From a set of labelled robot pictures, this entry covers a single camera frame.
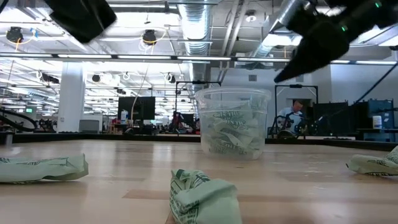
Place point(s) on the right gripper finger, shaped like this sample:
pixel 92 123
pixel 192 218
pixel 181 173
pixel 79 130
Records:
pixel 317 46

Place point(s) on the clear plastic cup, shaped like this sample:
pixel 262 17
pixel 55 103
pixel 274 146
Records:
pixel 205 99

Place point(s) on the small black robot arm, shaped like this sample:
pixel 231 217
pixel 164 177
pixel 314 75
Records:
pixel 284 123

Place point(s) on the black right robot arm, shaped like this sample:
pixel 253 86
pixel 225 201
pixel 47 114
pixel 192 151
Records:
pixel 391 12

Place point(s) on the long ceiling light strip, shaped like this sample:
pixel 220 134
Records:
pixel 84 56

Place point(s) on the person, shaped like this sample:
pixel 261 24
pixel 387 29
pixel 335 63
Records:
pixel 293 113

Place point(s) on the black partition panel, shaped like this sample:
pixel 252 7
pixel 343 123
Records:
pixel 329 118

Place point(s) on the round ceiling detector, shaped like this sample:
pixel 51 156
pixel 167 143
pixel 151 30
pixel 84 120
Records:
pixel 250 16

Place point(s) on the white square pillar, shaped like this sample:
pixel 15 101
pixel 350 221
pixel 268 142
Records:
pixel 71 96

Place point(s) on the blue cabinet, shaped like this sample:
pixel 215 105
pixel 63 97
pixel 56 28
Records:
pixel 385 109

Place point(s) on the white canister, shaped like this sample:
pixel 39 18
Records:
pixel 377 122

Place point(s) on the green exit sign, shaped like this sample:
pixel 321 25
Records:
pixel 29 110

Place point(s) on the black monitor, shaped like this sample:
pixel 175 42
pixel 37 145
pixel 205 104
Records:
pixel 136 109

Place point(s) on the white bottle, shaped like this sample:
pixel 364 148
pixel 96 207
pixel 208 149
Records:
pixel 124 117

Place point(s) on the grey cabinet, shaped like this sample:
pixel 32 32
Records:
pixel 89 126

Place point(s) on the black metal gantry frame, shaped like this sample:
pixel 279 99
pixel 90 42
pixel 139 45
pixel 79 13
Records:
pixel 199 82
pixel 295 86

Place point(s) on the silver smooth air duct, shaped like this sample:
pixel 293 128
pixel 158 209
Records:
pixel 273 28

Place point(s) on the silver ribbed air duct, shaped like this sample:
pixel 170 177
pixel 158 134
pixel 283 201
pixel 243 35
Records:
pixel 194 28

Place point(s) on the black curved rail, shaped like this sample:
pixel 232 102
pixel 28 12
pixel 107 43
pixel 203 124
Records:
pixel 18 119

